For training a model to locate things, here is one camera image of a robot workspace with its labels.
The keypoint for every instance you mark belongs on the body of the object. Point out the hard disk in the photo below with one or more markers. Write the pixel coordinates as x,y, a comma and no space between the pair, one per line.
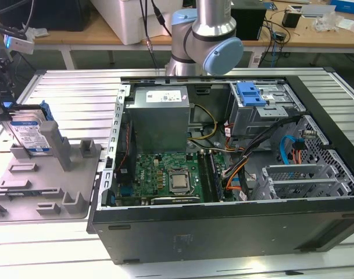
25,130

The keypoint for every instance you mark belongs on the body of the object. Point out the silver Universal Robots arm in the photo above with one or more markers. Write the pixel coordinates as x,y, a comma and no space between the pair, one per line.
211,17

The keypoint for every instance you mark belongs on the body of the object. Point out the metal disk bay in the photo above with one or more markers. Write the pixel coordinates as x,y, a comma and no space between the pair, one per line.
290,169

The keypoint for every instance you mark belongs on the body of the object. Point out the crumpled white paper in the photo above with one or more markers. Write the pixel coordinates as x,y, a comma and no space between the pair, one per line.
37,32

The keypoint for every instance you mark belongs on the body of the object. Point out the wooden desk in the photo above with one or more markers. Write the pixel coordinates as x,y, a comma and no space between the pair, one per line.
78,37
310,39

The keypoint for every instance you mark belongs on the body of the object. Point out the large black box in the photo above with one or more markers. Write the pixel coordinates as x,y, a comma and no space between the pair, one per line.
63,14

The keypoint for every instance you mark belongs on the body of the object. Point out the grey parts rack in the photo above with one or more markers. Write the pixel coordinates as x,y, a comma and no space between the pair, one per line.
49,189

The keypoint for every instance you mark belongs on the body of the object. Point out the large white appliance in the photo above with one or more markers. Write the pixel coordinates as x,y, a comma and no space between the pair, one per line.
124,20

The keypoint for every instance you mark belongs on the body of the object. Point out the grey power supply unit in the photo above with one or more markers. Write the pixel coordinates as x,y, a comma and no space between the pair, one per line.
156,125

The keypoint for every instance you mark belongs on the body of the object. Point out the green motherboard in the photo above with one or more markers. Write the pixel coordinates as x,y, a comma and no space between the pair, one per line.
149,174

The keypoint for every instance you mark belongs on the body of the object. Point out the silver CPU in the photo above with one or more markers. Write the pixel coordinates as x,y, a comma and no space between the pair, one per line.
179,181

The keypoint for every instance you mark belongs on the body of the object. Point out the black graphics card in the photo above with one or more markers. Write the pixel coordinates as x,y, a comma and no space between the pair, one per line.
176,200

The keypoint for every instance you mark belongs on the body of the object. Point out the RAM stick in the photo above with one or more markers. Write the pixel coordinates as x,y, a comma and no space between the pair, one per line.
204,177

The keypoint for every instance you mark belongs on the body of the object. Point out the blue plastic drive latch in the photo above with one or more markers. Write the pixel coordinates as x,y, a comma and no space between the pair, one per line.
249,96

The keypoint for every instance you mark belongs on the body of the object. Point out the metal optical drive cage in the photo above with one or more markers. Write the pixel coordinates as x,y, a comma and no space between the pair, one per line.
252,122

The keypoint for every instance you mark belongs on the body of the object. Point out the black PC case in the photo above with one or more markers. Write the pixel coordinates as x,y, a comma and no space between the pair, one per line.
223,232

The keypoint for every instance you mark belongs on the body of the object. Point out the small black cube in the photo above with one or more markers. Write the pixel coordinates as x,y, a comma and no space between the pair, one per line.
291,19

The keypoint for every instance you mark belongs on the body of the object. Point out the flat white box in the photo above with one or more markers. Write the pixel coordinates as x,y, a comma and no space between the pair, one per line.
316,11

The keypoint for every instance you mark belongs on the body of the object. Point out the clear plastic bags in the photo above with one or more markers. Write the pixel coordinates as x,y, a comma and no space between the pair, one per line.
325,23

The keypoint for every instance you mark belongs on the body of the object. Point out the blue cardboard box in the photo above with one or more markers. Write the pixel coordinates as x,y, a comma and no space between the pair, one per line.
348,6

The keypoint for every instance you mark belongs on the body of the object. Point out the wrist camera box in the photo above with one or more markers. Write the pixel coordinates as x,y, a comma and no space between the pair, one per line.
19,45

